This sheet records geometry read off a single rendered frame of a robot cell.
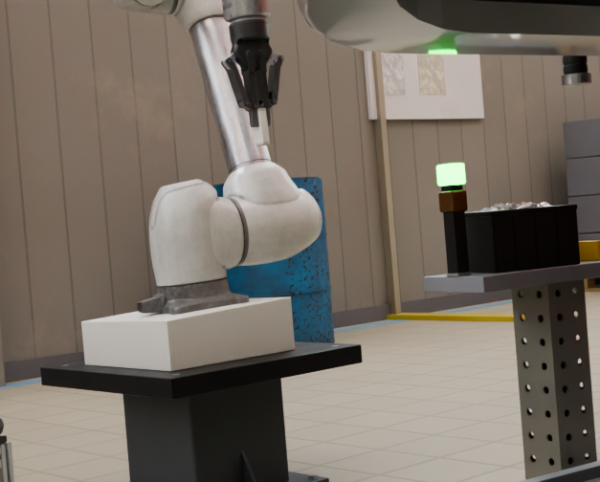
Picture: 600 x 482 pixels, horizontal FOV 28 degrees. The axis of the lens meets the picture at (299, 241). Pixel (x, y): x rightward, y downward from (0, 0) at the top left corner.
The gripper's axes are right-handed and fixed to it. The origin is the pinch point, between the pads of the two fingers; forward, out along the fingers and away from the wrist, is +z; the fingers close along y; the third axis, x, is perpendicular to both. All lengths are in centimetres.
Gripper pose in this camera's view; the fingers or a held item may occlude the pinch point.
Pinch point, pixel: (260, 127)
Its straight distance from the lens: 230.7
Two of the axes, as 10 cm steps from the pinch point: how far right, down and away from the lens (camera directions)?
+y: -8.5, 1.2, -5.1
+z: 1.2, 9.9, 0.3
